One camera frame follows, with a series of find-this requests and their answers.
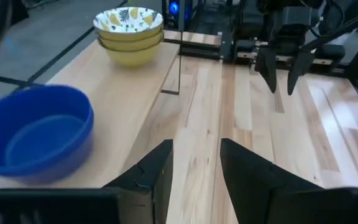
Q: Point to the yellow leaf-patterned mini bowl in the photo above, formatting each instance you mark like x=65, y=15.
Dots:
x=126, y=21
x=129, y=46
x=132, y=59

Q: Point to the computer with blue light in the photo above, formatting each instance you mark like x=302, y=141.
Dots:
x=174, y=7

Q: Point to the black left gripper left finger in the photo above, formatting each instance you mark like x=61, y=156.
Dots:
x=154, y=193

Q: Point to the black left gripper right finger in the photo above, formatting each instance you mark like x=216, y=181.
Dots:
x=256, y=193

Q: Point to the blue plastic mini bowl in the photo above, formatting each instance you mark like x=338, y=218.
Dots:
x=26, y=109

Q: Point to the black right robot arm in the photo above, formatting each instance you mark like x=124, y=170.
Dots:
x=278, y=4

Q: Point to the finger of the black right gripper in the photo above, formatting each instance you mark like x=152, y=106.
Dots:
x=267, y=68
x=300, y=71

